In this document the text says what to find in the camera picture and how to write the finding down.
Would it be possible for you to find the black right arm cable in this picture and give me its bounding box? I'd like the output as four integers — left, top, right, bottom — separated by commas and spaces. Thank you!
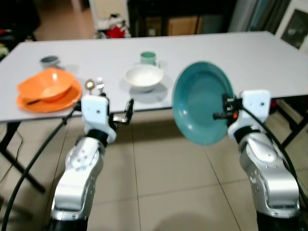
240, 107, 308, 207

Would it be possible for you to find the grey curtain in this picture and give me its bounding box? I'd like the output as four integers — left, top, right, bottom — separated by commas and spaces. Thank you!
228, 0, 280, 34

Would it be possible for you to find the gold spoon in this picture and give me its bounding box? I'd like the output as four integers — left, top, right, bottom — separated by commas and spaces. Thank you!
85, 79, 96, 95

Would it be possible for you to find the white bowl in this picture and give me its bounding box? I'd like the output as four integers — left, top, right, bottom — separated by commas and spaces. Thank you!
124, 64, 165, 93

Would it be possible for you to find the orange bowl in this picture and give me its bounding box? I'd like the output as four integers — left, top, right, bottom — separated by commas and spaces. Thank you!
18, 68, 76, 103

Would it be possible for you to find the grey cup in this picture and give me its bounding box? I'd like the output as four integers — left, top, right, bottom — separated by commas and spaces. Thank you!
39, 55, 61, 69

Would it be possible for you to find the brown cardboard box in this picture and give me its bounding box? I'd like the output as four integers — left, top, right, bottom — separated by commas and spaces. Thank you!
166, 16, 203, 36

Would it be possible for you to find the teal plate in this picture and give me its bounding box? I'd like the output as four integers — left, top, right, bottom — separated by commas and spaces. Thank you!
172, 61, 235, 146

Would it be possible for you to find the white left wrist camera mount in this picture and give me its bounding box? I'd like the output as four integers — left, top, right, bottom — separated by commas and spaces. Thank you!
80, 95, 118, 141

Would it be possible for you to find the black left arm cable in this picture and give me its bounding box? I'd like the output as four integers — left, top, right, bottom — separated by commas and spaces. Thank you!
0, 107, 81, 231

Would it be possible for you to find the dark shelf cabinet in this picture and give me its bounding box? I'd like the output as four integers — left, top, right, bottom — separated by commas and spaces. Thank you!
127, 0, 237, 38

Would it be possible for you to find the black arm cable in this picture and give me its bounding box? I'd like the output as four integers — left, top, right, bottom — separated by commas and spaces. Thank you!
240, 107, 308, 207
0, 107, 81, 231

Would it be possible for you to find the orange plate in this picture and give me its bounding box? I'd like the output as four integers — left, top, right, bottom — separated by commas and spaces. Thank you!
16, 83, 83, 114

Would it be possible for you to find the green mug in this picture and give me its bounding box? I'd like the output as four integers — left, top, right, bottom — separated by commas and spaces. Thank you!
140, 51, 160, 67

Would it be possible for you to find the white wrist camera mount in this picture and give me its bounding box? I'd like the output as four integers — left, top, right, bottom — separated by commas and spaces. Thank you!
80, 95, 118, 141
227, 90, 272, 140

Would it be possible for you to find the white folding table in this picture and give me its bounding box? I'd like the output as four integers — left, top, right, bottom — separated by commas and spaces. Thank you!
0, 31, 308, 194

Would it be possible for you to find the red decoration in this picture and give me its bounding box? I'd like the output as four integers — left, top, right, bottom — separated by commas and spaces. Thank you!
105, 24, 128, 39

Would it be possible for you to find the white framed glass door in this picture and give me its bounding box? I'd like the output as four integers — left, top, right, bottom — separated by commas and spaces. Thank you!
274, 0, 308, 50

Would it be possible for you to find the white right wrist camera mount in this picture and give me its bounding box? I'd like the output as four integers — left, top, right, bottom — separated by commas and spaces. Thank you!
227, 90, 272, 140

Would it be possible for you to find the silver fork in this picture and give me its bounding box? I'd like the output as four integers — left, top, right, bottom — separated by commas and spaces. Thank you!
96, 77, 105, 96

